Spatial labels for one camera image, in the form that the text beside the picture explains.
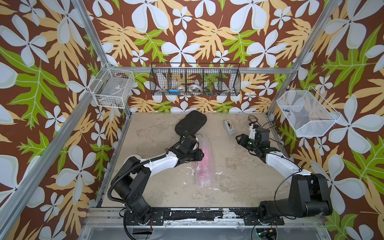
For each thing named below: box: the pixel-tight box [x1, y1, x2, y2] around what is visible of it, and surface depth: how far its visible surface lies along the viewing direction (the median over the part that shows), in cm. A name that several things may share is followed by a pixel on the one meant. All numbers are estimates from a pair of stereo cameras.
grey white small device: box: [224, 119, 237, 136], surface depth 110 cm
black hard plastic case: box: [174, 110, 207, 136], surface depth 110 cm
